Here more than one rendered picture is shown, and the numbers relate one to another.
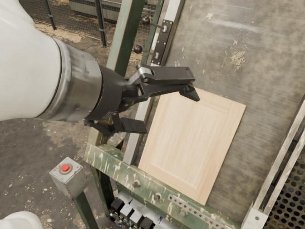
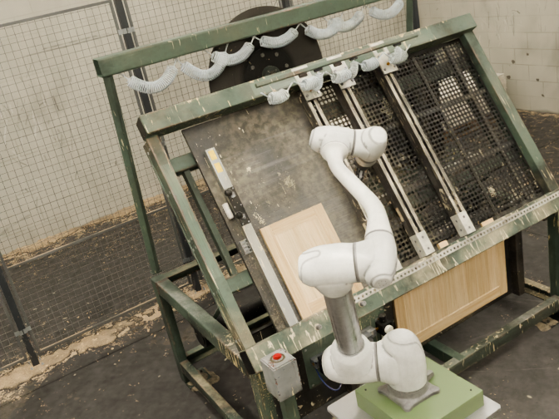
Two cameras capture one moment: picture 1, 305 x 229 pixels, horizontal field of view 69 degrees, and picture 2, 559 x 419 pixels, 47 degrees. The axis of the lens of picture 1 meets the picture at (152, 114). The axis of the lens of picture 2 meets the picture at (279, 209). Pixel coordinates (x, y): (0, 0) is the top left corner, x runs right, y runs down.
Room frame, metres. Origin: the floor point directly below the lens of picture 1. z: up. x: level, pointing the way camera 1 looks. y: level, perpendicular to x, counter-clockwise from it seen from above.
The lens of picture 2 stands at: (-0.64, 2.40, 2.55)
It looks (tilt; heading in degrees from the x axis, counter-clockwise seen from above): 22 degrees down; 300
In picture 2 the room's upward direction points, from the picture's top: 12 degrees counter-clockwise
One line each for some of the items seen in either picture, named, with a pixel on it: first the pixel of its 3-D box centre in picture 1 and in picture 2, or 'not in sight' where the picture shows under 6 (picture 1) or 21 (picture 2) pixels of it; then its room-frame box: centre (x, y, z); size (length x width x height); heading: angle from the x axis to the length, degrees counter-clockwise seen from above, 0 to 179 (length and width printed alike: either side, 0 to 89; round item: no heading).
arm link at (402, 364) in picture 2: not in sight; (401, 357); (0.08, 0.42, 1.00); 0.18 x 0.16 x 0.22; 18
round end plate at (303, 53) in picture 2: not in sight; (270, 75); (1.19, -1.05, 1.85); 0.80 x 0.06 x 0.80; 57
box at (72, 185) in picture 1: (70, 178); (281, 375); (0.64, 0.43, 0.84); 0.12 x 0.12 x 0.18; 57
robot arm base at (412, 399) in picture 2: not in sight; (411, 383); (0.07, 0.40, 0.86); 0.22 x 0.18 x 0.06; 57
